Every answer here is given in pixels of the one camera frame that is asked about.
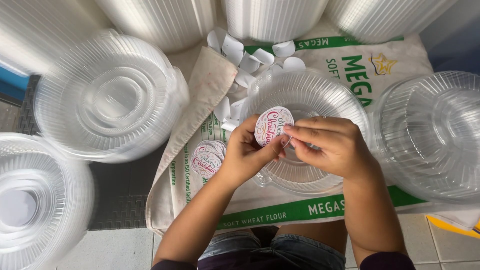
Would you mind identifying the person's right hand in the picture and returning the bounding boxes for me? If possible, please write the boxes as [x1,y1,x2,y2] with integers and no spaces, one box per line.
[283,116,380,185]

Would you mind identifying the person's left hand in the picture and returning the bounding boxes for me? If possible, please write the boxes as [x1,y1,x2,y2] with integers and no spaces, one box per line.
[220,115,291,189]

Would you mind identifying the round holiday sticker sheet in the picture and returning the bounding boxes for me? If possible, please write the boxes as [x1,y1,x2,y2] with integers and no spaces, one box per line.
[254,106,295,148]

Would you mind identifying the stack of round holiday stickers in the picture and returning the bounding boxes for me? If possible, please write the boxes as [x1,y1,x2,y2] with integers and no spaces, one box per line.
[190,140,227,179]

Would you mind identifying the clear ribbed plastic lid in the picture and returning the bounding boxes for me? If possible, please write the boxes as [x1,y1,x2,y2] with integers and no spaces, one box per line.
[240,69,370,198]

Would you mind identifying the person's right leg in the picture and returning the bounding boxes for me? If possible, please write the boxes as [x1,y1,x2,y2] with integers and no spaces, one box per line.
[277,220,348,256]

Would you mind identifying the stack of clear plastic lids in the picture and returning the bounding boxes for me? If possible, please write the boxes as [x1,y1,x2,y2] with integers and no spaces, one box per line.
[34,29,190,164]
[94,0,219,53]
[221,0,329,44]
[0,132,95,270]
[369,71,480,205]
[0,0,113,76]
[324,0,459,45]

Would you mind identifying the pile of white backing papers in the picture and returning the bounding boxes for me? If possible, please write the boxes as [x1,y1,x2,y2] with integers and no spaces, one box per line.
[207,27,307,132]

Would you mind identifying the person's blue denim shorts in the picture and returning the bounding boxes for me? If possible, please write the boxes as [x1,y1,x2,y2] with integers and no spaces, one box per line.
[197,230,347,270]

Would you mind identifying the white green printed flour sack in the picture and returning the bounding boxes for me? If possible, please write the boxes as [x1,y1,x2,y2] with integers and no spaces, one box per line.
[145,22,480,237]

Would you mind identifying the person's dark purple shirt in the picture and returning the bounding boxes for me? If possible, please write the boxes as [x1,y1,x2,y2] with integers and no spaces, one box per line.
[150,251,417,270]

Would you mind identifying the black rubber floor mat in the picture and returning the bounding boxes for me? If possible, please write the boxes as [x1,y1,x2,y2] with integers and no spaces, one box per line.
[15,74,170,232]

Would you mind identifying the yellow plastic object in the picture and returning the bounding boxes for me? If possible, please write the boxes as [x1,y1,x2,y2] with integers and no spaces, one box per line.
[425,214,480,239]

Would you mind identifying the blue plastic object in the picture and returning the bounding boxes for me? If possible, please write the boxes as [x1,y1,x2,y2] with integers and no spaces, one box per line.
[0,66,31,102]

